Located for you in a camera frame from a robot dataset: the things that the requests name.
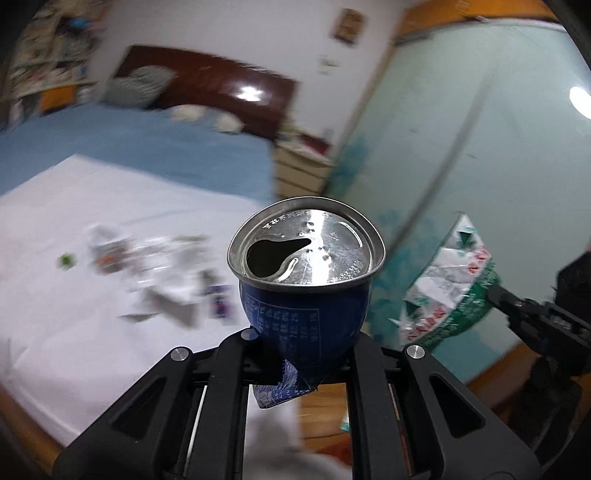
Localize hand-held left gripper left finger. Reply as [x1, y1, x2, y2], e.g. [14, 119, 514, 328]
[52, 327, 260, 480]

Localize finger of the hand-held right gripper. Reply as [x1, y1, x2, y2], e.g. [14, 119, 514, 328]
[486, 282, 556, 325]

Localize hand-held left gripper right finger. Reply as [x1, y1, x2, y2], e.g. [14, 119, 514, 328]
[347, 338, 542, 480]

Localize green and white snack bag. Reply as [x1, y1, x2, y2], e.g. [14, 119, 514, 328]
[387, 212, 503, 354]

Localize crushed blue drink can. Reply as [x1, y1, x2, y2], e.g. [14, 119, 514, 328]
[227, 196, 386, 410]

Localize small purple packet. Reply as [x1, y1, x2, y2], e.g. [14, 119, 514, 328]
[205, 282, 232, 320]

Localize grey paper scrap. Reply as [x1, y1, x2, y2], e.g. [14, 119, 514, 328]
[119, 288, 200, 329]

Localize person's grey trousers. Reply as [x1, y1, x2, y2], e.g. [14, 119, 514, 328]
[252, 440, 352, 480]

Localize crumpled clear plastic wrapper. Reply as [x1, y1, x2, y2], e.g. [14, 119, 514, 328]
[134, 234, 211, 298]

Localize white sheet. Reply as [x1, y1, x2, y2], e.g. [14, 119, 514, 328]
[0, 154, 289, 448]

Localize teal patterned wardrobe door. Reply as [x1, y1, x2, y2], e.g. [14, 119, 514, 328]
[323, 18, 591, 386]

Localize cream nightstand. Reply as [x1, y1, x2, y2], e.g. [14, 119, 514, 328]
[271, 138, 336, 200]

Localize red item on nightstand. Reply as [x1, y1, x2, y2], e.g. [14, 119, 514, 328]
[299, 133, 334, 157]

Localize blue bedsheet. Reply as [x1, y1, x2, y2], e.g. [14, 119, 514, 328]
[0, 100, 279, 205]

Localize white pillow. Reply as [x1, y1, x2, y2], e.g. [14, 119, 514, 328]
[167, 104, 209, 123]

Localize dark wooden headboard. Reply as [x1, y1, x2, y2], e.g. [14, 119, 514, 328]
[113, 45, 297, 141]

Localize striped grey pillow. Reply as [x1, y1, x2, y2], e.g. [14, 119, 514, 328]
[100, 65, 177, 110]

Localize cluttered bookshelf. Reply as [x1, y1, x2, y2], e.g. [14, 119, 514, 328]
[6, 4, 103, 126]

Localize wooden bed frame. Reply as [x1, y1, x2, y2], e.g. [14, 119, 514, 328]
[0, 381, 63, 455]

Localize framed wall picture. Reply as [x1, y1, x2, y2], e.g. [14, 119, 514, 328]
[332, 8, 364, 45]

